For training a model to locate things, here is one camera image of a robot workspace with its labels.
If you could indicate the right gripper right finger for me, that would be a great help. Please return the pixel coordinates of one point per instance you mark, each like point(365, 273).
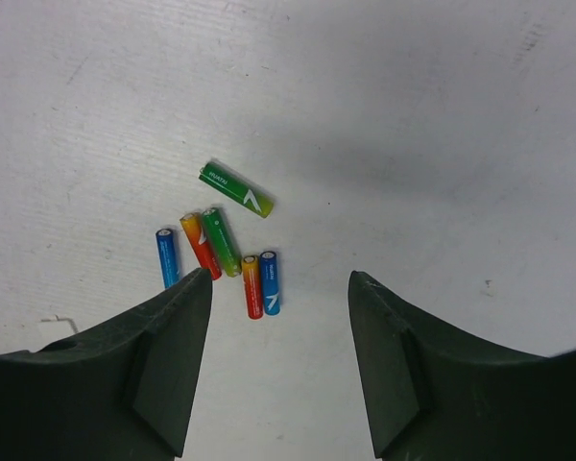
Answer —
point(436, 392)

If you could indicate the green battery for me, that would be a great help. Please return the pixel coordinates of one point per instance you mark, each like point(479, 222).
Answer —
point(220, 239)
point(236, 188)

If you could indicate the blue battery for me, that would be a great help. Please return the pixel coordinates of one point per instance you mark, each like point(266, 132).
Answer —
point(270, 282)
point(168, 257)

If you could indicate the orange red battery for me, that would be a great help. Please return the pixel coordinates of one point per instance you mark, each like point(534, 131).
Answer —
point(252, 286)
point(192, 226)

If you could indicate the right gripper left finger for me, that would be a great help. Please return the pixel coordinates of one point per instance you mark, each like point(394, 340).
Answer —
point(122, 390)

